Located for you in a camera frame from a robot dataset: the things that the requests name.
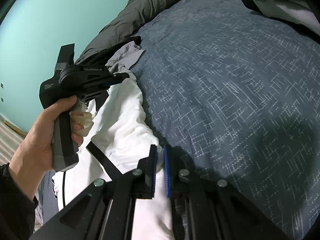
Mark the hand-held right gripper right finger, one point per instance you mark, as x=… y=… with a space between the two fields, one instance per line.
x=167 y=172

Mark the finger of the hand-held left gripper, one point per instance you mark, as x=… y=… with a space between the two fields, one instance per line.
x=117 y=78

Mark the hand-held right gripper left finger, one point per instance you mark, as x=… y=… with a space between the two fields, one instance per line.
x=153 y=165

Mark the white polo shirt black trim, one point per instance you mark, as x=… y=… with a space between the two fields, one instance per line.
x=120 y=130

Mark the person's left forearm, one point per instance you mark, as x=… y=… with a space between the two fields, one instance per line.
x=15 y=205

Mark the person's left hand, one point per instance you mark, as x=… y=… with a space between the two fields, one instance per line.
x=35 y=150

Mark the crumpled purple-grey garment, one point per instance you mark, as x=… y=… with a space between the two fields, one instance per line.
x=127 y=55

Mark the black garment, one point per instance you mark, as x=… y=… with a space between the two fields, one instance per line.
x=117 y=47

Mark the rolled dark grey duvet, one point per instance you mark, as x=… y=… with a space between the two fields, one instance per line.
x=140 y=10

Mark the beige striped curtain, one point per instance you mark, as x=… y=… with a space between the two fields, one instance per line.
x=8 y=145

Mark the blue patterned bed sheet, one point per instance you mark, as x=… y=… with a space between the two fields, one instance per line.
x=237 y=105

